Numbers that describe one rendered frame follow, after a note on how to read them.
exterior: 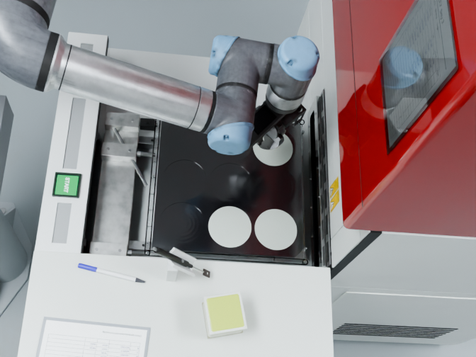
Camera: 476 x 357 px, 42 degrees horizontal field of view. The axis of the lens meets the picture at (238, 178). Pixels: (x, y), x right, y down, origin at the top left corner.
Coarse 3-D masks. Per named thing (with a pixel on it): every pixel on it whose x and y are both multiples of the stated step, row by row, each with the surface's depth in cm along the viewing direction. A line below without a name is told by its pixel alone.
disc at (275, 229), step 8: (264, 216) 145; (272, 216) 146; (280, 216) 146; (288, 216) 146; (256, 224) 144; (264, 224) 144; (272, 224) 145; (280, 224) 145; (288, 224) 145; (256, 232) 143; (264, 232) 144; (272, 232) 144; (280, 232) 144; (288, 232) 144; (296, 232) 145; (264, 240) 143; (272, 240) 143; (280, 240) 143; (288, 240) 144; (272, 248) 142; (280, 248) 143
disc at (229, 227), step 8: (224, 208) 145; (232, 208) 145; (216, 216) 144; (224, 216) 144; (232, 216) 144; (240, 216) 144; (208, 224) 143; (216, 224) 143; (224, 224) 143; (232, 224) 143; (240, 224) 144; (248, 224) 144; (216, 232) 142; (224, 232) 142; (232, 232) 143; (240, 232) 143; (248, 232) 143; (216, 240) 141; (224, 240) 142; (232, 240) 142; (240, 240) 142
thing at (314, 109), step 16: (320, 112) 153; (320, 128) 152; (320, 144) 150; (320, 160) 148; (320, 176) 146; (320, 192) 145; (320, 208) 143; (320, 224) 142; (320, 240) 141; (320, 256) 140
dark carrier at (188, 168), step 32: (288, 128) 155; (160, 160) 147; (192, 160) 148; (224, 160) 149; (256, 160) 151; (288, 160) 152; (160, 192) 144; (192, 192) 145; (224, 192) 146; (256, 192) 147; (288, 192) 149; (160, 224) 141; (192, 224) 142; (288, 256) 142
